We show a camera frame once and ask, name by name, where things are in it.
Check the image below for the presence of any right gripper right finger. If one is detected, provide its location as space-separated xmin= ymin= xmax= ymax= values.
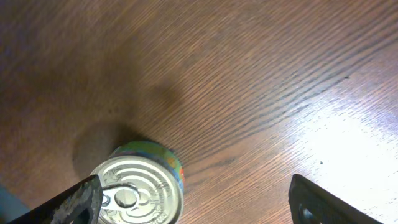
xmin=289 ymin=174 xmax=381 ymax=224

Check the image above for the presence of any tin can with pull tab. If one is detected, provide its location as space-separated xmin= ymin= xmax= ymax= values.
xmin=92 ymin=141 xmax=185 ymax=224

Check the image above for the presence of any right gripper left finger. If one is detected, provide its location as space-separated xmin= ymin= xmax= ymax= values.
xmin=9 ymin=175 xmax=103 ymax=224

